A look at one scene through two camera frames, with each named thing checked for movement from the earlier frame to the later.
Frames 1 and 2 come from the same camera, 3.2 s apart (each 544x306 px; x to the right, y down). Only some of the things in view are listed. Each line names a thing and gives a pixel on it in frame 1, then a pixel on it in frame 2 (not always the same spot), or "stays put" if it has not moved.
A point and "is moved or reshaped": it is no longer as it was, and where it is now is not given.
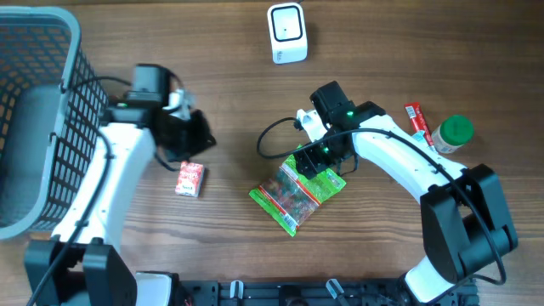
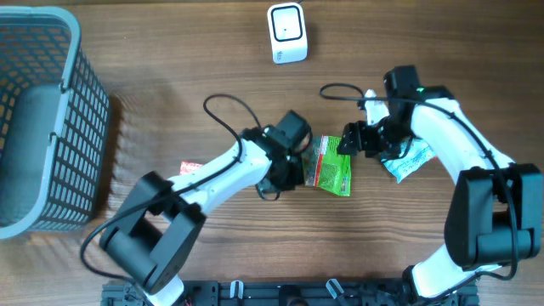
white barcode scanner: (287, 31) stays put
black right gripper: (314, 163) to (358, 134)
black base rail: (314, 292) stays put
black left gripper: (201, 138) to (298, 178)
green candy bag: (288, 195) is moved or reshaped
